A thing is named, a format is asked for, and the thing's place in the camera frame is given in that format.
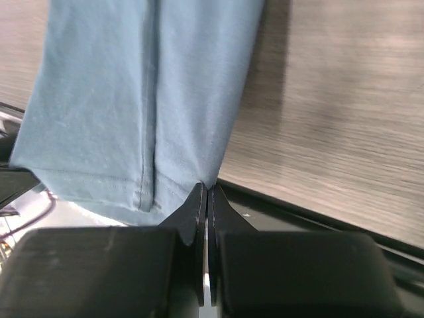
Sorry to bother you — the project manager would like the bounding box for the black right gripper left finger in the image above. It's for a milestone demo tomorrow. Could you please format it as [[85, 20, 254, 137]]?
[[1, 184, 207, 317]]

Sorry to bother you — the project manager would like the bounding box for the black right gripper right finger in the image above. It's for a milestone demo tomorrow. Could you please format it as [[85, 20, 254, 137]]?
[[208, 186, 405, 317]]

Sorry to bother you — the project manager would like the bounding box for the grey-blue t shirt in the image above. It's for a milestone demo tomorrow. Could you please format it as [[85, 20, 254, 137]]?
[[10, 1, 264, 225]]

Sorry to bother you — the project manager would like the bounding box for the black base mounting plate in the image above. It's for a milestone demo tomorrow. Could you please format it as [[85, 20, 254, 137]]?
[[218, 180, 423, 297]]

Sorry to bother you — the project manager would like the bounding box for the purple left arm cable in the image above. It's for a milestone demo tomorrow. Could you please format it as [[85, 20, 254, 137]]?
[[0, 190, 57, 238]]

